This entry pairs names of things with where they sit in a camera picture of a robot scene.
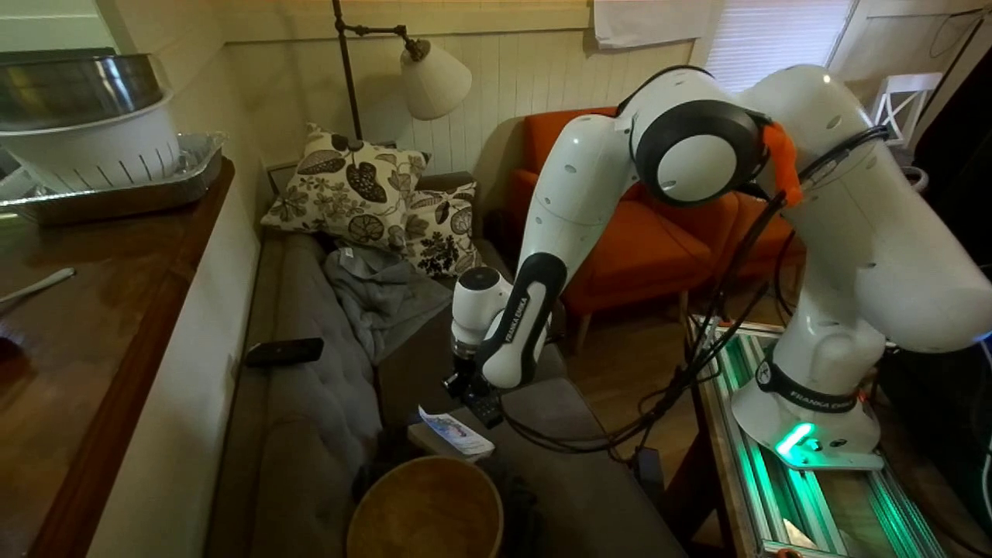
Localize white illustrated paperback book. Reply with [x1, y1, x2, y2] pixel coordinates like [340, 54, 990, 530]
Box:
[413, 403, 499, 465]

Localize white hanging cloth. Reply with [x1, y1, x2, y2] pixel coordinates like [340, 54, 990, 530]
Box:
[590, 0, 725, 51]

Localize metal utensil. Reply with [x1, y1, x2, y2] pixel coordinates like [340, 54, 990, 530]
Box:
[0, 263, 82, 315]

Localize black power adapter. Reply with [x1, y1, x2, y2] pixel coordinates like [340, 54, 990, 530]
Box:
[628, 444, 666, 495]

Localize round wooden bowl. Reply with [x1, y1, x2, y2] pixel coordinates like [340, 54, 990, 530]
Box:
[345, 453, 508, 558]

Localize gray crumpled blanket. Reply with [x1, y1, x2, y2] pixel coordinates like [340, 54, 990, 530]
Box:
[322, 240, 457, 366]

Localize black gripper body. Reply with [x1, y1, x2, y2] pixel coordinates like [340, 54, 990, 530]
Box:
[443, 349, 503, 412]

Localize stainless steel pan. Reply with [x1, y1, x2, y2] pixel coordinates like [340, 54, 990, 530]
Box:
[0, 49, 169, 134]

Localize gray metal drain tray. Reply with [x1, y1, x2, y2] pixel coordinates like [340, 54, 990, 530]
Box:
[0, 134, 225, 224]

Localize orange armchair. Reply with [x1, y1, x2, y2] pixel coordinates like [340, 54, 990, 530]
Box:
[511, 105, 799, 346]

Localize brown wooden counter ledge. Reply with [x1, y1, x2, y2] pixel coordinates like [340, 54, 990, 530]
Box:
[0, 151, 238, 558]

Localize floor lamp white shade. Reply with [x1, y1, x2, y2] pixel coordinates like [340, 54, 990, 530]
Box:
[330, 0, 477, 141]

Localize white dish rack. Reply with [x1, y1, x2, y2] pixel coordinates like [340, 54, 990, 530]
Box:
[0, 97, 187, 199]

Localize large leaf patterned pillow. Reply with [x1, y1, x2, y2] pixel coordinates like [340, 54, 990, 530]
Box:
[258, 124, 432, 254]

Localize small black remote control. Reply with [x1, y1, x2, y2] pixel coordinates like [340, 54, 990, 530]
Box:
[242, 333, 330, 371]

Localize small leaf patterned pillow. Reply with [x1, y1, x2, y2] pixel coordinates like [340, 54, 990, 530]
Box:
[404, 179, 482, 283]

